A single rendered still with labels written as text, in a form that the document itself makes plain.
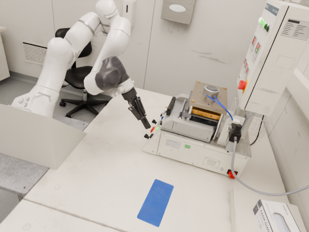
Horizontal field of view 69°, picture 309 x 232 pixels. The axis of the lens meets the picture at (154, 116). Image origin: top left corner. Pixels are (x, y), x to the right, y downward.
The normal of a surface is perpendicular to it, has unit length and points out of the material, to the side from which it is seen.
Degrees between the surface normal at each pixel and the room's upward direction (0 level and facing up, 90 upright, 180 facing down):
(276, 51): 90
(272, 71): 90
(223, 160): 90
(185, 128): 90
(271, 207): 4
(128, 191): 0
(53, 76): 58
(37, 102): 52
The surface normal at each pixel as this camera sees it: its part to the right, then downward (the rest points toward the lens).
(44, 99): 0.52, -0.14
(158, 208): 0.14, -0.83
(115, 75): 0.75, -0.13
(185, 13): -0.23, 0.50
